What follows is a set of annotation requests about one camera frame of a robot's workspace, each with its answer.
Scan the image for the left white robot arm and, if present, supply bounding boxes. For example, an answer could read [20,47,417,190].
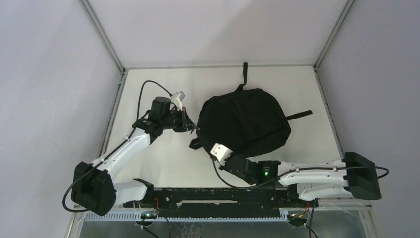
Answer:
[62,91,196,216]

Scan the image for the black student backpack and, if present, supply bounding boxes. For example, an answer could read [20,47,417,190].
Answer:
[189,62,313,158]

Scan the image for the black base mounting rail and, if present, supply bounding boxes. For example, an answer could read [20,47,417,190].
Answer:
[123,188,319,217]

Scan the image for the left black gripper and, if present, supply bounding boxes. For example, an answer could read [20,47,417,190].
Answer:
[161,107,196,132]

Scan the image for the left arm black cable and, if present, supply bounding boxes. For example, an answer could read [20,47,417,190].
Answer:
[62,80,174,214]

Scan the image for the white slotted cable duct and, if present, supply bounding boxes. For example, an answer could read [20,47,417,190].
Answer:
[84,209,289,222]

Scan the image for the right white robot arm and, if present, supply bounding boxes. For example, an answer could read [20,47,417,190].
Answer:
[209,143,382,206]

